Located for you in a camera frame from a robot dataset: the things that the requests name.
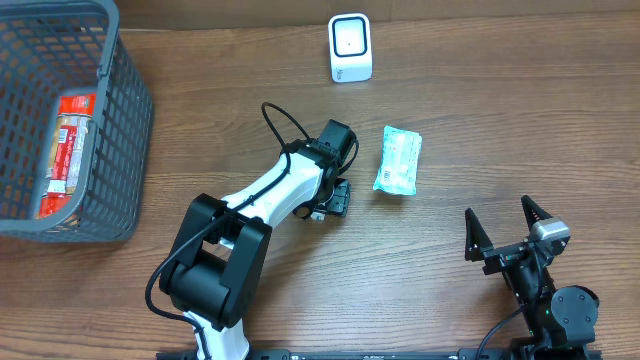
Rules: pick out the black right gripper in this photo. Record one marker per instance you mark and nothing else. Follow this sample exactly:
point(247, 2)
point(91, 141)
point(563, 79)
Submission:
point(509, 253)

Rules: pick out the white barcode scanner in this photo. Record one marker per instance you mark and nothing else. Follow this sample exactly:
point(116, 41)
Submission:
point(350, 48)

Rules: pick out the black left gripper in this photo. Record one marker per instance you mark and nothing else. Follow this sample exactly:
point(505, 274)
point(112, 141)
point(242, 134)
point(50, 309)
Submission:
point(339, 197)

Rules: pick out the orange red noodle packet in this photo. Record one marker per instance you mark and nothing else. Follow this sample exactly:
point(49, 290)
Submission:
point(74, 113)

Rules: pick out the grey plastic mesh basket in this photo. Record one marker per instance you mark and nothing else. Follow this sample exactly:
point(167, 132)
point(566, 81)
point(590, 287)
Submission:
point(52, 49)

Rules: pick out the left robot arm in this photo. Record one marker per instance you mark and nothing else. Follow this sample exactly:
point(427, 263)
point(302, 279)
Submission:
point(213, 269)

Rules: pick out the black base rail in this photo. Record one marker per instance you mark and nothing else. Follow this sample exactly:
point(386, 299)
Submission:
point(461, 354)

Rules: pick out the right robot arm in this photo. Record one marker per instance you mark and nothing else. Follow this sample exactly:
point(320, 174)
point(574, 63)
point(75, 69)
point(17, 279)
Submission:
point(561, 321)

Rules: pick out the teal wet wipes pack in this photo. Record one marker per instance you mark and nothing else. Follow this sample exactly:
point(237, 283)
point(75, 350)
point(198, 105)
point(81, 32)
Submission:
point(397, 173)

